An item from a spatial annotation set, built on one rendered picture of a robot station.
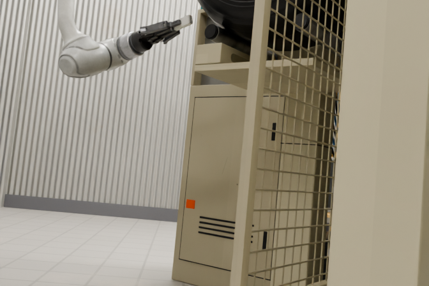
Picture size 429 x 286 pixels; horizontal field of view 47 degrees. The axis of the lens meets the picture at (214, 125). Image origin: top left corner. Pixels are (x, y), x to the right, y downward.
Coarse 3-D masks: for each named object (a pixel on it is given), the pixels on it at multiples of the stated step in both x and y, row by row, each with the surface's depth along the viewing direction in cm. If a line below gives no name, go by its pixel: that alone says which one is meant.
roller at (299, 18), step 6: (300, 18) 125; (306, 18) 124; (300, 24) 125; (306, 24) 124; (312, 24) 126; (300, 30) 125; (306, 30) 125; (312, 30) 127; (318, 36) 131; (318, 42) 134
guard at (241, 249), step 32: (256, 0) 73; (288, 0) 79; (256, 32) 72; (256, 64) 71; (256, 96) 70; (288, 96) 79; (256, 128) 70; (256, 160) 71; (320, 192) 90; (256, 256) 73; (320, 256) 92
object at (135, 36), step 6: (132, 36) 169; (138, 36) 168; (144, 36) 166; (150, 36) 167; (132, 42) 169; (138, 42) 168; (144, 42) 170; (150, 42) 171; (138, 48) 169; (144, 48) 169; (150, 48) 172
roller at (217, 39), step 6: (210, 24) 142; (210, 30) 141; (216, 30) 140; (222, 30) 143; (210, 36) 141; (216, 36) 141; (222, 36) 143; (228, 36) 145; (234, 36) 148; (216, 42) 144; (222, 42) 144; (228, 42) 146; (234, 42) 148; (240, 42) 150; (246, 42) 153; (234, 48) 150; (240, 48) 151; (246, 48) 153; (270, 54) 165; (270, 60) 165
